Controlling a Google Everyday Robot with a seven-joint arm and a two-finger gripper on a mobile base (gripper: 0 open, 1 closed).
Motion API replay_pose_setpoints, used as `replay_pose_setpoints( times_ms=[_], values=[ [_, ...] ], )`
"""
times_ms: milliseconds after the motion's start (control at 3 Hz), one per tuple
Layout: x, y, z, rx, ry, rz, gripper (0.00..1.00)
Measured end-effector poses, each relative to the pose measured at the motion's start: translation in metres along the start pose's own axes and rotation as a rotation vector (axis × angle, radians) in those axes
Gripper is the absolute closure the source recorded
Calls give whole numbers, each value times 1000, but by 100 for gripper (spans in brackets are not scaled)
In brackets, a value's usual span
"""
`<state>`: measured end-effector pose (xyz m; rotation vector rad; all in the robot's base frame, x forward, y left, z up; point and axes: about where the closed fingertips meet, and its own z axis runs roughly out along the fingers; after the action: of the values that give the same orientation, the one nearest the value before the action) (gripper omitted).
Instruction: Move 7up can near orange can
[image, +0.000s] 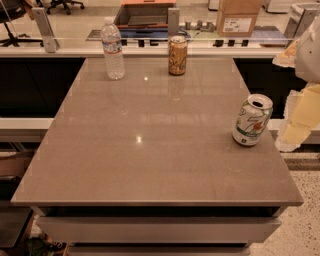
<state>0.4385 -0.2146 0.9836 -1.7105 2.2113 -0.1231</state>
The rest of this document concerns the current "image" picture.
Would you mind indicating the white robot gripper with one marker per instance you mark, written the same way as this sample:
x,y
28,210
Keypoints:
x,y
309,56

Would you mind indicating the green white 7up can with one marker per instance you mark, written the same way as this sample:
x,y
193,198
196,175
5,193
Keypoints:
x,y
252,119

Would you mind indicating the orange soda can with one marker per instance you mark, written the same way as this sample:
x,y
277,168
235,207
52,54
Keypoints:
x,y
177,55

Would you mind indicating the brown cardboard box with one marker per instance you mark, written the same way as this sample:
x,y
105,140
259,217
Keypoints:
x,y
237,18

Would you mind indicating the grey open bin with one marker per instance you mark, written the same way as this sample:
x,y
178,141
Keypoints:
x,y
143,15

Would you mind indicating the clear plastic water bottle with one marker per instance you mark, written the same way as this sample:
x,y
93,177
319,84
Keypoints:
x,y
112,48

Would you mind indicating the white table drawer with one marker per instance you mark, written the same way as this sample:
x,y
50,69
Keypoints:
x,y
158,230

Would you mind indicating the black office chair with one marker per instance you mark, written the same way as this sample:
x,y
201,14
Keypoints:
x,y
65,4
11,10

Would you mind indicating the grey metal bracket right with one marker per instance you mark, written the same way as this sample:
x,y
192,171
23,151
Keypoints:
x,y
300,18

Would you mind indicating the grey metal bracket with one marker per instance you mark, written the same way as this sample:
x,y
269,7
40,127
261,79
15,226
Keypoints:
x,y
50,42
300,18
173,21

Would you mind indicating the grey metal bracket middle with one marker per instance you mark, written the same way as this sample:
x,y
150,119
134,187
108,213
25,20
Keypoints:
x,y
173,21

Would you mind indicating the grey metal bracket left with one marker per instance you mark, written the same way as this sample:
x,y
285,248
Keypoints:
x,y
50,42

